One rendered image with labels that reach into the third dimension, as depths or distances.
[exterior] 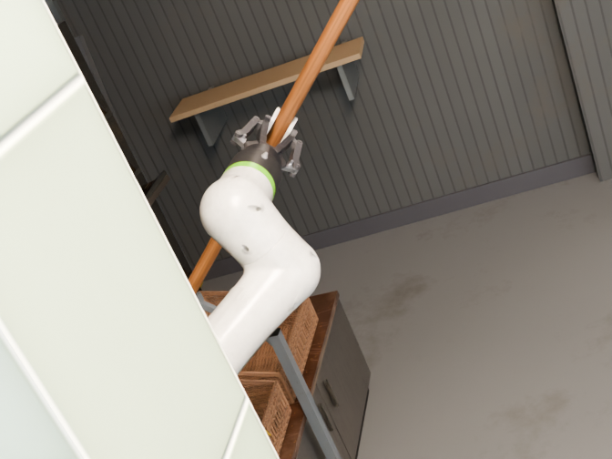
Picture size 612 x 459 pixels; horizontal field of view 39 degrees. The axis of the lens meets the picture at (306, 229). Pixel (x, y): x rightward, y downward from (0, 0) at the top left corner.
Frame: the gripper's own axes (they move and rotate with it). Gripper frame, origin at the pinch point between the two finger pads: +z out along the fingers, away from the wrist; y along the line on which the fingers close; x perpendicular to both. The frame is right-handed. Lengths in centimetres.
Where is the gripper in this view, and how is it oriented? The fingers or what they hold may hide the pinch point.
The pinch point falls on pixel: (280, 125)
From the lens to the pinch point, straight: 164.5
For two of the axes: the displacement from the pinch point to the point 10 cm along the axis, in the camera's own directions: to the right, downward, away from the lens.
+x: 4.5, -7.3, -5.2
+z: 1.8, -4.9, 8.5
